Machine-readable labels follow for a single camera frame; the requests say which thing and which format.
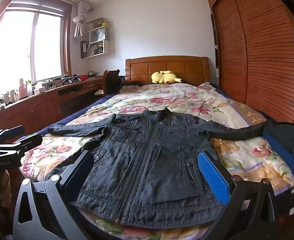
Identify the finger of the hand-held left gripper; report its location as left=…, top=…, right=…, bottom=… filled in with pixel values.
left=12, top=133, right=43, bottom=153
left=0, top=126, right=25, bottom=144

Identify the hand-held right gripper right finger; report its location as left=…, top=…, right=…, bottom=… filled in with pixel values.
left=198, top=151, right=279, bottom=240

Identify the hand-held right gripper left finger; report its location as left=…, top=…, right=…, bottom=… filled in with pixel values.
left=13, top=150, right=95, bottom=240

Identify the black jacket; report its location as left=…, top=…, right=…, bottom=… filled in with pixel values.
left=47, top=109, right=268, bottom=230

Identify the long wooden desk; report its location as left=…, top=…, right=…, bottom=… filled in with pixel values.
left=0, top=76, right=105, bottom=133

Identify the pink bottle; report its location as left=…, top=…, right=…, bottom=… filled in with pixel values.
left=18, top=78, right=28, bottom=99

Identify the navy bed sheet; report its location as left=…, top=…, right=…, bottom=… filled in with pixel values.
left=39, top=92, right=121, bottom=137

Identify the folded blue and black garment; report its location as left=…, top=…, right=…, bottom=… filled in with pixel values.
left=262, top=120, right=294, bottom=186

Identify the floral blanket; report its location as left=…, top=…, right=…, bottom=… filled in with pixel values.
left=20, top=82, right=294, bottom=240

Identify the window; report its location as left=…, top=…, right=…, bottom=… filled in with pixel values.
left=0, top=4, right=73, bottom=93

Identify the dark wooden chair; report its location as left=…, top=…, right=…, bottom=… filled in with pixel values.
left=102, top=69, right=120, bottom=96

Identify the yellow plush toy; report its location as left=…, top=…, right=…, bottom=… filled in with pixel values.
left=151, top=70, right=183, bottom=85

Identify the wooden bed headboard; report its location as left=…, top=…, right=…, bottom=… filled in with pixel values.
left=125, top=56, right=210, bottom=86

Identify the wooden slatted wardrobe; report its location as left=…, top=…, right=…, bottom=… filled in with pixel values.
left=206, top=0, right=294, bottom=127

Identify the tied white curtain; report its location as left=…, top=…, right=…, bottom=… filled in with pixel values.
left=73, top=0, right=90, bottom=39

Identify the white wall shelf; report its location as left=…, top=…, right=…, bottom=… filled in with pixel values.
left=80, top=17, right=111, bottom=59

